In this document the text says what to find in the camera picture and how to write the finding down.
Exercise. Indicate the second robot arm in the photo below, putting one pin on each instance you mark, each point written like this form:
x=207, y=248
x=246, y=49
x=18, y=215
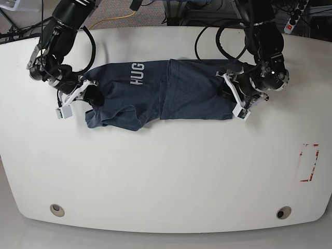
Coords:
x=265, y=42

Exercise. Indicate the right table cable grommet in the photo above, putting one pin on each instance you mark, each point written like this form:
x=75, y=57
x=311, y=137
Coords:
x=283, y=212

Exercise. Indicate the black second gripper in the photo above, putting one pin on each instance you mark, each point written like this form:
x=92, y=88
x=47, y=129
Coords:
x=269, y=74

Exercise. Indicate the aluminium frame column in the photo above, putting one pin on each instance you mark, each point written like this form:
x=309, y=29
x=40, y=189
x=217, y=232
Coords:
x=174, y=11

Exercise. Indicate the white power strip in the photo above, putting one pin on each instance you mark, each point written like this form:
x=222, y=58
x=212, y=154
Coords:
x=295, y=16

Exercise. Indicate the table cable grommet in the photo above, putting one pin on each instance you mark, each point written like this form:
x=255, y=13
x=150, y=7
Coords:
x=57, y=210
x=283, y=212

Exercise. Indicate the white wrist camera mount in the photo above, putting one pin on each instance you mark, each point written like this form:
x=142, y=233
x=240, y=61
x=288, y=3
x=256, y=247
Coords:
x=64, y=106

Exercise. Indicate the black tripod stand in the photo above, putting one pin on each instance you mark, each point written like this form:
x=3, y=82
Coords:
x=16, y=33

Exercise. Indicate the dark blue T-shirt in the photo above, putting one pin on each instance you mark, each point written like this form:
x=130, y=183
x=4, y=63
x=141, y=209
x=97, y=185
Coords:
x=139, y=92

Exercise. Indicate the red tape rectangle marking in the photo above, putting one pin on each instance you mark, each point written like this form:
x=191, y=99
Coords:
x=307, y=162

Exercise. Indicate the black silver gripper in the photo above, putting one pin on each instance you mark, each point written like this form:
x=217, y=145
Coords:
x=60, y=76

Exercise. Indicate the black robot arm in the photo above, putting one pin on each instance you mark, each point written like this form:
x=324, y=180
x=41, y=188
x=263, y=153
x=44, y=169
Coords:
x=56, y=41

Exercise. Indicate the left table cable grommet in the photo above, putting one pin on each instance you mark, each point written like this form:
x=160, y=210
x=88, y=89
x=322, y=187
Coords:
x=57, y=210

